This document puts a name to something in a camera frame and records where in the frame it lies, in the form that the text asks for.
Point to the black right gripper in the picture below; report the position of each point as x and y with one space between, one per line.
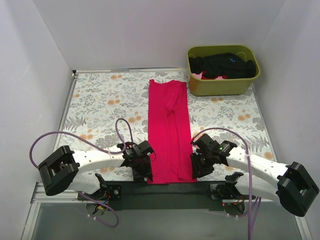
199 164

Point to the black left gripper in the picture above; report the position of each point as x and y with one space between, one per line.
142 169

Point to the magenta t shirt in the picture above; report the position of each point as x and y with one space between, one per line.
169 133

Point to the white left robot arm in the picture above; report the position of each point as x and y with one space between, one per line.
67 169

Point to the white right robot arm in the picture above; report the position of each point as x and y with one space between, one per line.
289 185

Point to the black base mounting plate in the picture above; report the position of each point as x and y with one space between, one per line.
129 195

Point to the green plastic laundry basket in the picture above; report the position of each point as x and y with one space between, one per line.
219 87

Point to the pink garment in basket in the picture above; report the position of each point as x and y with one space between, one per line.
200 76

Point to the black t shirt in basket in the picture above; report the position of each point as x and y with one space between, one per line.
228 64

